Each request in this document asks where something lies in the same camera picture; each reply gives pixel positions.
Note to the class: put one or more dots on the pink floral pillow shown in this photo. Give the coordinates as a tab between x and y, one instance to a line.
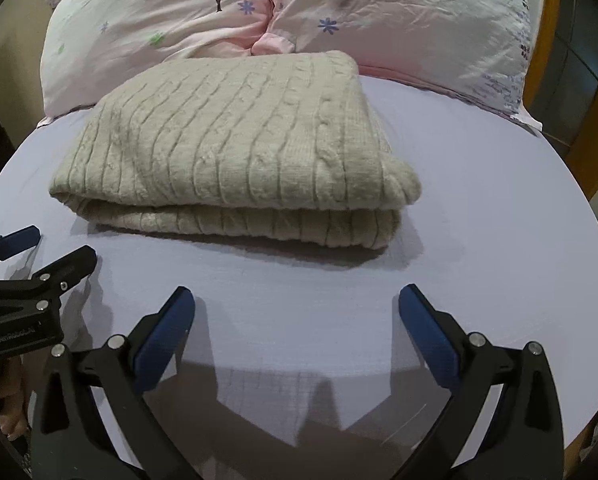
409	20
144	15

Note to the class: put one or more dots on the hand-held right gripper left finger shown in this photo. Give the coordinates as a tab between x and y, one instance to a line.
163	342

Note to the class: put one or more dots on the wooden bed frame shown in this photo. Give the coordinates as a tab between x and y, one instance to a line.
595	160

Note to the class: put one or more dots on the left pink floral pillow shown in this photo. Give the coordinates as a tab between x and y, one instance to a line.
144	15

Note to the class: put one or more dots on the person's left hand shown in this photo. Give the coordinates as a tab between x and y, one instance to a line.
10	400

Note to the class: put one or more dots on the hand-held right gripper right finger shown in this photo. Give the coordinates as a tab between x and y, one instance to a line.
429	342

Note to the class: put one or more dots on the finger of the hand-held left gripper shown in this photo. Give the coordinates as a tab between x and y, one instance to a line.
71	264
18	241

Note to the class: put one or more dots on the lavender bed sheet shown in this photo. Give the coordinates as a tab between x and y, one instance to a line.
299	290

